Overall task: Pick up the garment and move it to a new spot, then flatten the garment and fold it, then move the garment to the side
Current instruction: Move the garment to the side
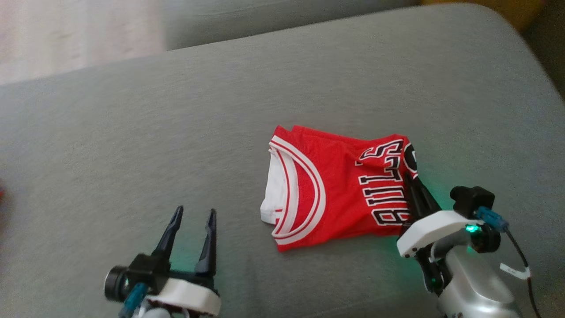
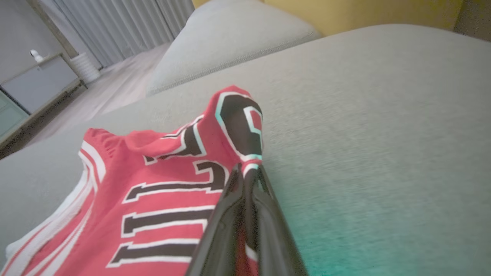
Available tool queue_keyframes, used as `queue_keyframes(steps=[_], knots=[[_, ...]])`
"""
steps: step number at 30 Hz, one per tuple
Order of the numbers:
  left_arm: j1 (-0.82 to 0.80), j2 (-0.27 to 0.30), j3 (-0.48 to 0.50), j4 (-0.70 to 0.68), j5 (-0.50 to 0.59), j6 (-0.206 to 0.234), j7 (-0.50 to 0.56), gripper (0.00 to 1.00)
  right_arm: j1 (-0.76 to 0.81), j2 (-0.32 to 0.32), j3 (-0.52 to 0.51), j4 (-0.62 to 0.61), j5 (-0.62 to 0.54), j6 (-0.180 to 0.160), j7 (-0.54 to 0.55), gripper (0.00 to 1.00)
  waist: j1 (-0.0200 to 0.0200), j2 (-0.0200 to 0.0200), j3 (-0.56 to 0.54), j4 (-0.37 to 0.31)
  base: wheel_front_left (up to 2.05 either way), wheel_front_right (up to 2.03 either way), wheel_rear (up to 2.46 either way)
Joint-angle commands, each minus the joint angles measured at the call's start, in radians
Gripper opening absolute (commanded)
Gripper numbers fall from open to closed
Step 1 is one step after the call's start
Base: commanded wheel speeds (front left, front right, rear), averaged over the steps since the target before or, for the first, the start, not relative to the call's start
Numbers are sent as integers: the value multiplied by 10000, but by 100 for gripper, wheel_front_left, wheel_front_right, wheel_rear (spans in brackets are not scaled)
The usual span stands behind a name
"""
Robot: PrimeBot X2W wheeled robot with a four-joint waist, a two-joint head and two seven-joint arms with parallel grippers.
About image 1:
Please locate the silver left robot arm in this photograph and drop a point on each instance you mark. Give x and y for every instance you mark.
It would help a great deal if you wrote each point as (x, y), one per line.
(156, 313)

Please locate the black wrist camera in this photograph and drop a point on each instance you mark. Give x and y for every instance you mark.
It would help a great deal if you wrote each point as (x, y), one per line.
(472, 201)
(148, 269)

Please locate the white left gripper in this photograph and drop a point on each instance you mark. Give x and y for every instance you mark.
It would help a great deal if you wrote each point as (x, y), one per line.
(190, 293)

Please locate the small grey sofa cushion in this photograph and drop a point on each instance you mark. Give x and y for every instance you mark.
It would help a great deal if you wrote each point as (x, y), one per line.
(265, 22)

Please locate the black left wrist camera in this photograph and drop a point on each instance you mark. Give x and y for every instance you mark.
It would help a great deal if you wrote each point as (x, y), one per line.
(148, 269)

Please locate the large grey sofa seat cushion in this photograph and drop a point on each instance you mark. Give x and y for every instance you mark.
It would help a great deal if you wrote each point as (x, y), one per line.
(132, 154)

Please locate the red basketball jersey white sleeves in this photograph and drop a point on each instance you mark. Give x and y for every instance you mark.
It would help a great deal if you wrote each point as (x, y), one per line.
(335, 185)

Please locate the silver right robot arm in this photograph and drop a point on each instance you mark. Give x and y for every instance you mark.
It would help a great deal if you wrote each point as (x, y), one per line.
(472, 287)

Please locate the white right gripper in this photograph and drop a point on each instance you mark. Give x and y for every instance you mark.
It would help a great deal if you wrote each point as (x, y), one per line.
(432, 229)

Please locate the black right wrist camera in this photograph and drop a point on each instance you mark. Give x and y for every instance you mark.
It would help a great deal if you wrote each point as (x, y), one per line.
(472, 201)

